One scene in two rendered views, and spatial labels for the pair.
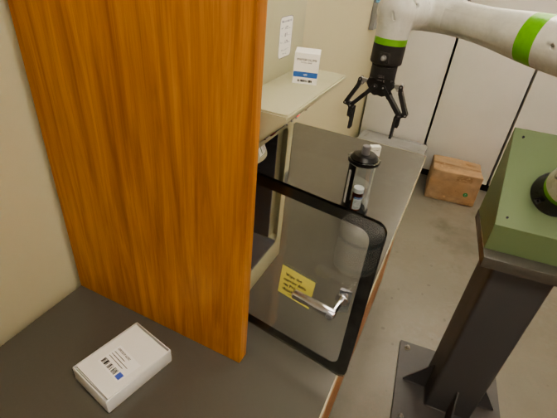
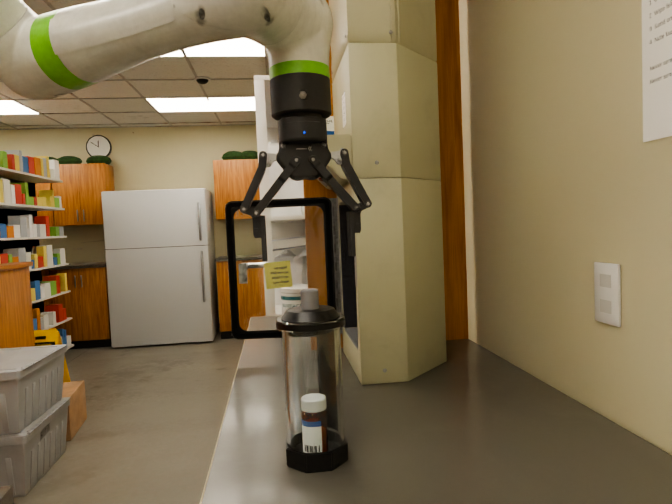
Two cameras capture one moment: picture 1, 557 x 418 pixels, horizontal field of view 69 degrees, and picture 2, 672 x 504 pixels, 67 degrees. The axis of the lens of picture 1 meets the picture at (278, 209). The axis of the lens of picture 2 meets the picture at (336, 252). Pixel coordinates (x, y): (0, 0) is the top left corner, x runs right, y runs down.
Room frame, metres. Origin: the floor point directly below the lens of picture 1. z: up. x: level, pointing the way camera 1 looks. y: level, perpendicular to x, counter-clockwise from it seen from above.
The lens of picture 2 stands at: (1.95, -0.62, 1.31)
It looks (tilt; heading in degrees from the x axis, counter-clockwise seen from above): 3 degrees down; 151
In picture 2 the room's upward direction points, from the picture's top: 2 degrees counter-clockwise
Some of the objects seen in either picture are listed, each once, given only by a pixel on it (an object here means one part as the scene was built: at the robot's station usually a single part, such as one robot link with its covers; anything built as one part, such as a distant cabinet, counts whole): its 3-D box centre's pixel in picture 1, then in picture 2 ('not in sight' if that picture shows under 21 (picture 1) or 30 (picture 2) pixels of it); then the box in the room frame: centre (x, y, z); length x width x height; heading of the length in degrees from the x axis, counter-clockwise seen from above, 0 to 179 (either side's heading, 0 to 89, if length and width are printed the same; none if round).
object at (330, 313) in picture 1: (318, 299); not in sight; (0.53, -0.09, 1.20); 0.10 x 0.05 x 0.03; 59
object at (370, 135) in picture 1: (385, 160); not in sight; (3.35, -0.93, 0.17); 0.60 x 0.42 x 0.33; 65
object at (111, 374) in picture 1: (123, 363); not in sight; (0.52, 0.30, 0.96); 0.16 x 0.12 x 0.04; 146
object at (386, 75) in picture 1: (381, 80); (303, 149); (1.24, -0.27, 1.43); 0.08 x 0.07 x 0.09; 68
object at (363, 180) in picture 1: (358, 185); (313, 384); (1.24, -0.27, 1.06); 0.11 x 0.11 x 0.21
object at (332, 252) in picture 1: (293, 277); (281, 268); (0.60, -0.04, 1.19); 0.30 x 0.01 x 0.40; 59
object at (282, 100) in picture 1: (293, 110); (320, 165); (0.80, -0.01, 1.46); 0.32 x 0.11 x 0.10; 157
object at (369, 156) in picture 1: (365, 154); (310, 310); (1.24, -0.27, 1.18); 0.09 x 0.09 x 0.07
